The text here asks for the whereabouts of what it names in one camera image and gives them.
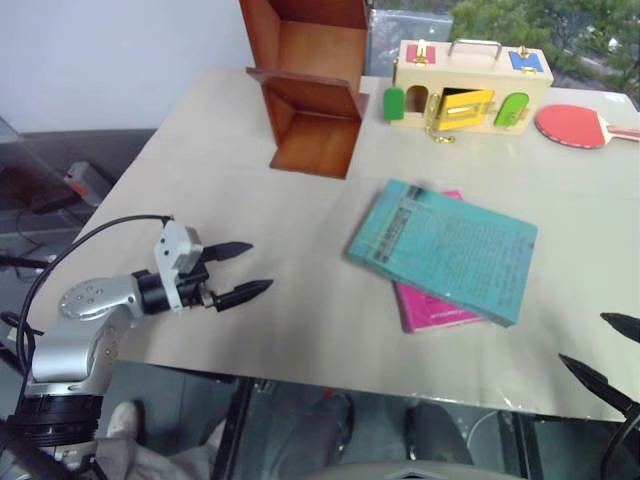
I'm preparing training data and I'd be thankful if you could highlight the red table tennis paddle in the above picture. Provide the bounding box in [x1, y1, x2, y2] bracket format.
[533, 103, 640, 151]

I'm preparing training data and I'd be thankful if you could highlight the yellow hinged box door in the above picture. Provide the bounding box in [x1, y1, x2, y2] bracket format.
[437, 88, 495, 131]

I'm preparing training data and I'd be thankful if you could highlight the white shoe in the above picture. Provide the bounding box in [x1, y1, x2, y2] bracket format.
[106, 398, 147, 445]

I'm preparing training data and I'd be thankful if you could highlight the light green box door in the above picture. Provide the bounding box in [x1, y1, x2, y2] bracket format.
[494, 91, 531, 128]

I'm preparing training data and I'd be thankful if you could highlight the teal paperback book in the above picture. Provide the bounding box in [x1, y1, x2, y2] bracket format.
[345, 178, 540, 329]

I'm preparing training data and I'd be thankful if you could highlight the beige trouser leg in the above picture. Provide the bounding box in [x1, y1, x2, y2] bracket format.
[92, 417, 229, 480]

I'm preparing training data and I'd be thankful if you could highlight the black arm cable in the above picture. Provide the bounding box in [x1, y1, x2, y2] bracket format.
[598, 415, 640, 480]
[15, 214, 174, 384]

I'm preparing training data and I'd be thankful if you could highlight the wooden lock activity box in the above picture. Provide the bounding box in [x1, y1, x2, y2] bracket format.
[390, 38, 555, 137]

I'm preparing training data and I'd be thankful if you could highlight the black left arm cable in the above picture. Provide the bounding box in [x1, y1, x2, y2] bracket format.
[15, 214, 174, 384]

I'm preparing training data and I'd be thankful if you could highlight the grey box with orange label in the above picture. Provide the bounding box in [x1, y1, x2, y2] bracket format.
[62, 160, 114, 207]

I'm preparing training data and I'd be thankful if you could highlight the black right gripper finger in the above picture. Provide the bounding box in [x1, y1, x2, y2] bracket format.
[557, 352, 640, 420]
[599, 312, 640, 345]

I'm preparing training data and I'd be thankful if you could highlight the black table leg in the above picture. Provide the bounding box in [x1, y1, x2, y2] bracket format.
[212, 378, 254, 480]

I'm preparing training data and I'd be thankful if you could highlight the pink paperback book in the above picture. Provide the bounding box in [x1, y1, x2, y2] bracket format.
[393, 189, 485, 335]

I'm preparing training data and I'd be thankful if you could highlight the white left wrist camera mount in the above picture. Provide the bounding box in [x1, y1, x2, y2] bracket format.
[152, 219, 205, 315]

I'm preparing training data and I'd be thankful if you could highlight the grey rounded robot body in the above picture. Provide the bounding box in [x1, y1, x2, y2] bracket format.
[314, 459, 506, 480]

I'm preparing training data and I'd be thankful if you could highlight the dark green box door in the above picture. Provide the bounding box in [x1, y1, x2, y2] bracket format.
[382, 86, 406, 122]

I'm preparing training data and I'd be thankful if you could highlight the gold metal chain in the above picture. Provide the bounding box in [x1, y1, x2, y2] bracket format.
[424, 96, 459, 146]

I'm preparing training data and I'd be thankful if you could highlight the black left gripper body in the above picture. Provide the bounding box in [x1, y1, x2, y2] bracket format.
[174, 258, 222, 312]

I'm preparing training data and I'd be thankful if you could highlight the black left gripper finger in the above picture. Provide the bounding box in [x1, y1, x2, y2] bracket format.
[211, 278, 275, 313]
[200, 241, 255, 263]

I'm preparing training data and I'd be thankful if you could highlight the brown wooden bookstand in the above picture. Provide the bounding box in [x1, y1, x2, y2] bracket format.
[238, 0, 374, 181]

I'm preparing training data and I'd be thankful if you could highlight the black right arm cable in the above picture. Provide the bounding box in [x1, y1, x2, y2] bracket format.
[598, 415, 640, 480]

